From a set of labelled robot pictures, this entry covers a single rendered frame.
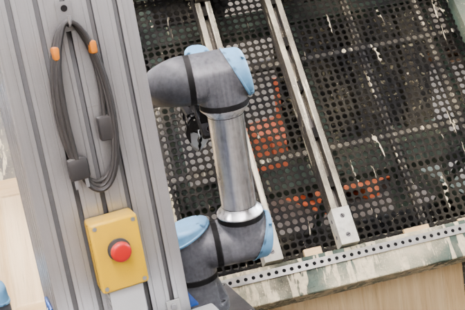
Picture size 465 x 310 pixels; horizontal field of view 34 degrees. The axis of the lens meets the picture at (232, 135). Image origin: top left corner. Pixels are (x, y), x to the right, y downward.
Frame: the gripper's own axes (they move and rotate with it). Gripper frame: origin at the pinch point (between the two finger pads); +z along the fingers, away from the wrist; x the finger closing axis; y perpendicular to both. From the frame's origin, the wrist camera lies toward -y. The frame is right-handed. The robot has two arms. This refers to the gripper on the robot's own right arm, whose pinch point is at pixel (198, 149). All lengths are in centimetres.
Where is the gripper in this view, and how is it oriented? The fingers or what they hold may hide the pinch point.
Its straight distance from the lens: 238.9
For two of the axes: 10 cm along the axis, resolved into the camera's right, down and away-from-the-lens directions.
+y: -4.1, -5.8, 7.1
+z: -0.3, 7.8, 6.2
